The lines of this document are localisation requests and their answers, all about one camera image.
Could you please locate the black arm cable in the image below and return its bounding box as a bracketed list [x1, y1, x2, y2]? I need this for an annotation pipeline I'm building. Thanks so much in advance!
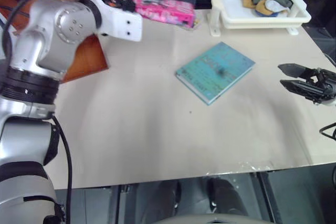
[0, 0, 133, 224]
[319, 122, 336, 141]

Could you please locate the pink patterned packet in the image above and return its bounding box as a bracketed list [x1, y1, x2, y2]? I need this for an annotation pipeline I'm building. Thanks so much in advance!
[93, 0, 197, 28]

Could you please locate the teal hardcover book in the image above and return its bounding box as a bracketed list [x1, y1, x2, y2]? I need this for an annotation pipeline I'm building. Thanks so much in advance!
[175, 41, 256, 105]

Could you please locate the white plastic basket rack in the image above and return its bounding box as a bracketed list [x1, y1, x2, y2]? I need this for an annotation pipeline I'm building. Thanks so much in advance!
[206, 0, 312, 37]

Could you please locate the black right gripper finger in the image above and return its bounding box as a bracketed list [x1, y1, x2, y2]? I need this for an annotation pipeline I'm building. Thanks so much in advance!
[279, 79, 324, 101]
[277, 63, 315, 80]

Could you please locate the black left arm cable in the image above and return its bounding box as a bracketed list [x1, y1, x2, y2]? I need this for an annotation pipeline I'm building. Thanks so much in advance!
[0, 0, 133, 224]

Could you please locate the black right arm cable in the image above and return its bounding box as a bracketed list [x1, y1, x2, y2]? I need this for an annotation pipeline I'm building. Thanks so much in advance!
[319, 122, 336, 141]

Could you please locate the grey curved robot body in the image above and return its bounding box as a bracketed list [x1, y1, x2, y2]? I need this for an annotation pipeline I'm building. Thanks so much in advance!
[152, 212, 266, 224]

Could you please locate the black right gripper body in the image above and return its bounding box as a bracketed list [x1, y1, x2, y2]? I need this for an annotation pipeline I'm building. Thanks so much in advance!
[309, 68, 336, 104]

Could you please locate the yellow blue white cloth piece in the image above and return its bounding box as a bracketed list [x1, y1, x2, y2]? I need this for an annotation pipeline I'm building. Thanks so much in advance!
[253, 0, 282, 18]

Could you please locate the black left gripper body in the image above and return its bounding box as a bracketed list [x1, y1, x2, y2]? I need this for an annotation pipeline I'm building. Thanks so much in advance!
[101, 0, 137, 13]

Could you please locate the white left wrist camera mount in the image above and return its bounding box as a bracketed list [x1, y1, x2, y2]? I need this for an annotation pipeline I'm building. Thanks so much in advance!
[86, 0, 144, 42]

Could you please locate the tan cloth piece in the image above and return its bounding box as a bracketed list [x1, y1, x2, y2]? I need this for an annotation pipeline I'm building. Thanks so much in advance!
[241, 0, 260, 10]

